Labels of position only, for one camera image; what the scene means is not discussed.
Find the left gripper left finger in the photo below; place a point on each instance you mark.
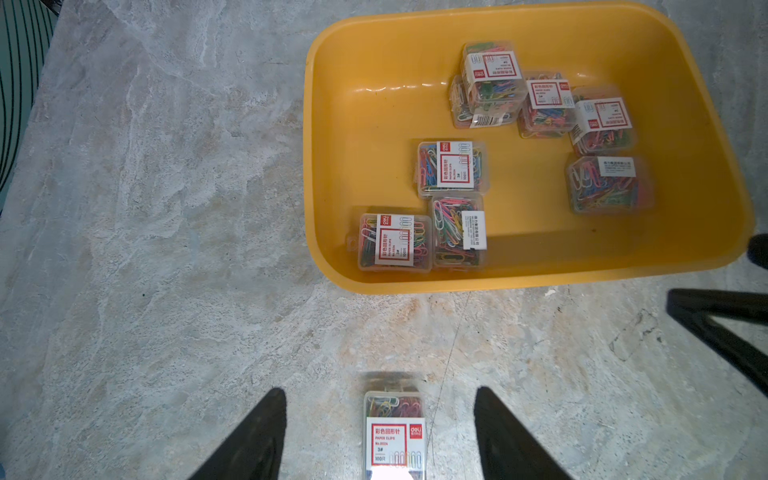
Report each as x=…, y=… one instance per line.
x=254, y=449

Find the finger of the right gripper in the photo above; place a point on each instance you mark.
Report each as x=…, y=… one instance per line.
x=757, y=250
x=695, y=310

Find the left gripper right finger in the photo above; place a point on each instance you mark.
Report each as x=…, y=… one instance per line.
x=507, y=449

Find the paper clip box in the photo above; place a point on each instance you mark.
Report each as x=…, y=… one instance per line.
x=394, y=427
x=549, y=108
x=603, y=124
x=466, y=117
x=492, y=76
x=451, y=166
x=393, y=242

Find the yellow plastic storage tray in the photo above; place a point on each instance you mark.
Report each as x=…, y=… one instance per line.
x=377, y=86

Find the paper clip box barcode side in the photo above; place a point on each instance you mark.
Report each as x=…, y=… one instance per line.
x=459, y=229

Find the paper clip box under stack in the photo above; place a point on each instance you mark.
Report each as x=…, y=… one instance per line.
x=466, y=117

